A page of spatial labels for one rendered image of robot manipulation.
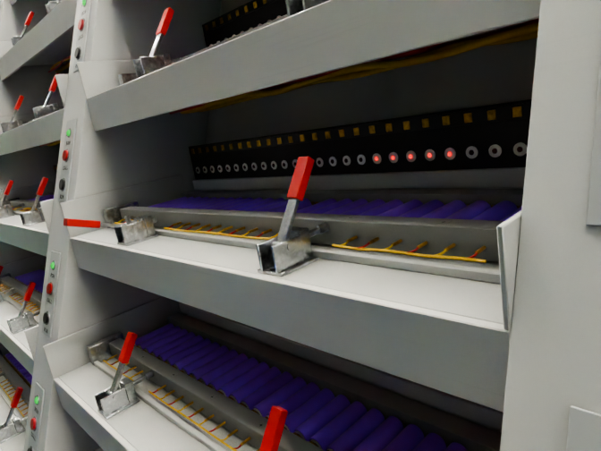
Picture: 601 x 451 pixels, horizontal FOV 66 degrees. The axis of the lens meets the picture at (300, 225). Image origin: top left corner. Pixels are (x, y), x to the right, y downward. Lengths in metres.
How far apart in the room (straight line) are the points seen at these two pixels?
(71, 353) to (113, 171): 0.27
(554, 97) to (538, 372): 0.12
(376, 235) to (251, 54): 0.18
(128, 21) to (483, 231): 0.62
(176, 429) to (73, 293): 0.28
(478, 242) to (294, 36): 0.20
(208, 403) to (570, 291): 0.39
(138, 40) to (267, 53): 0.42
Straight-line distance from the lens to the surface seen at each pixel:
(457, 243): 0.32
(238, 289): 0.37
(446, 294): 0.28
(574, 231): 0.23
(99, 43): 0.77
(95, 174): 0.73
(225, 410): 0.50
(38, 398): 0.81
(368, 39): 0.33
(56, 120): 0.88
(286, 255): 0.34
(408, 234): 0.34
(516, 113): 0.42
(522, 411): 0.24
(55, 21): 1.01
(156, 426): 0.56
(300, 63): 0.37
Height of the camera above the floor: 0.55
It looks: 2 degrees up
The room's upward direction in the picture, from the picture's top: 6 degrees clockwise
